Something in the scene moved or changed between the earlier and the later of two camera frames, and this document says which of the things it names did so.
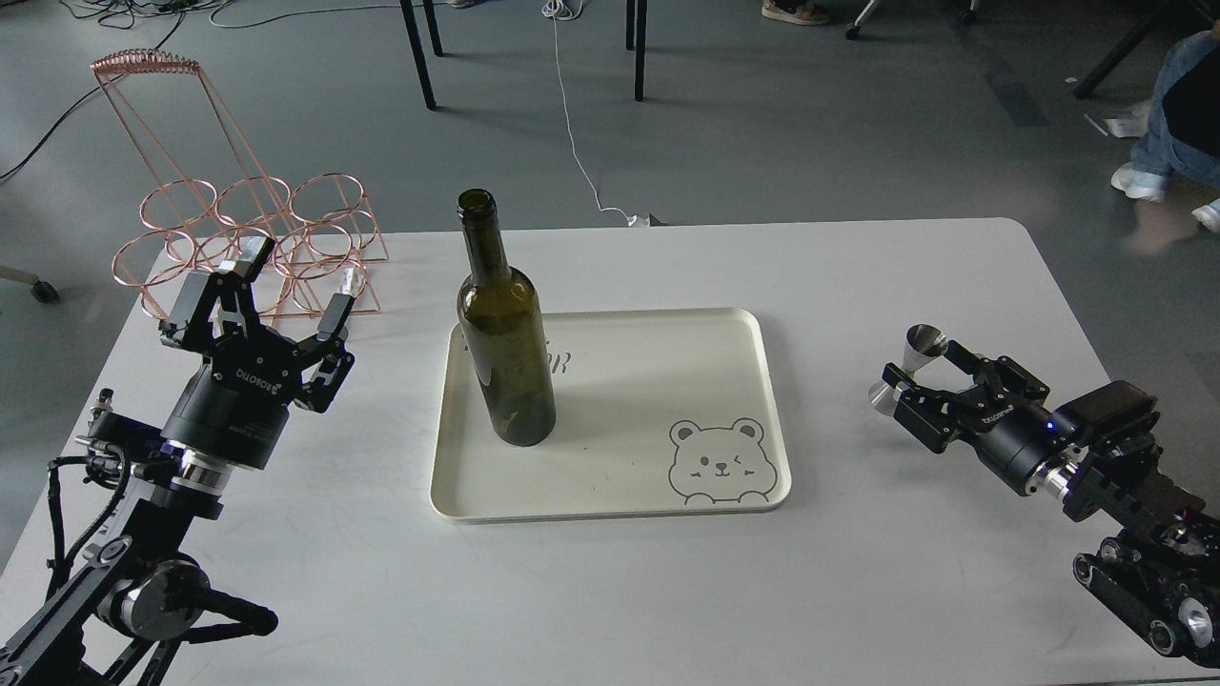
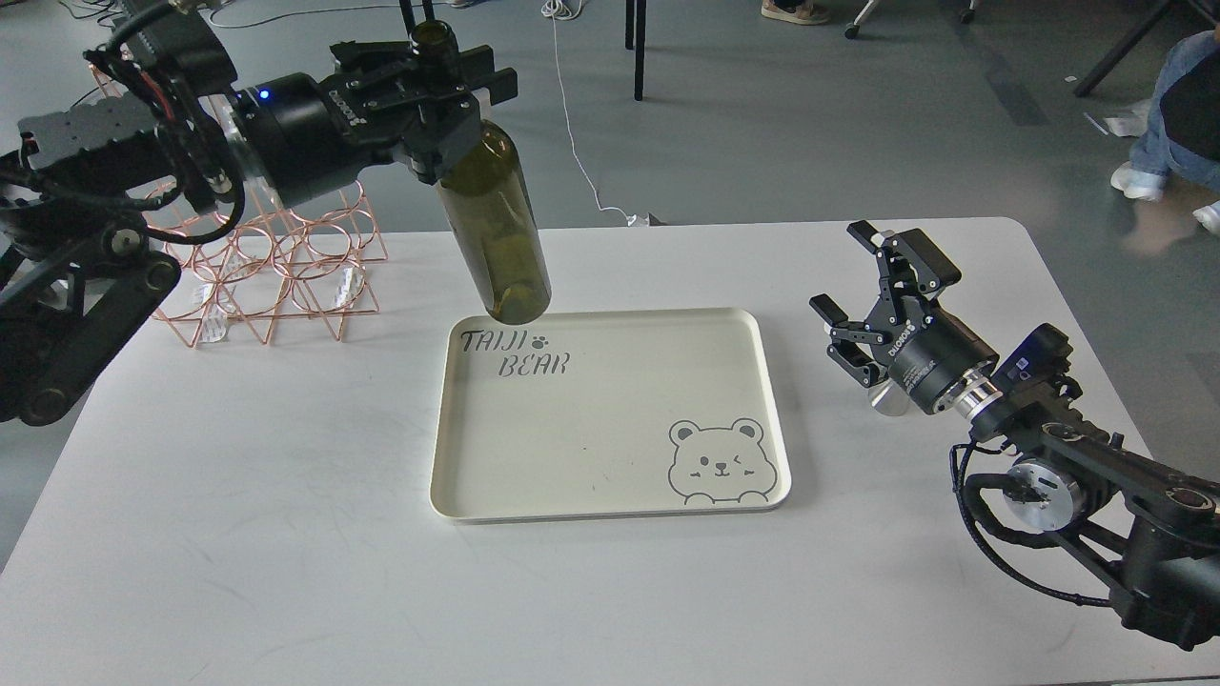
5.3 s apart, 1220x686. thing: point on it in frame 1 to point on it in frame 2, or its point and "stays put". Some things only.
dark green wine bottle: (501, 329) to (491, 200)
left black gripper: (234, 406) to (303, 136)
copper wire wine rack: (206, 194) stays put
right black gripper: (1014, 436) to (926, 349)
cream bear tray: (657, 412) stays put
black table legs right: (640, 45) stays put
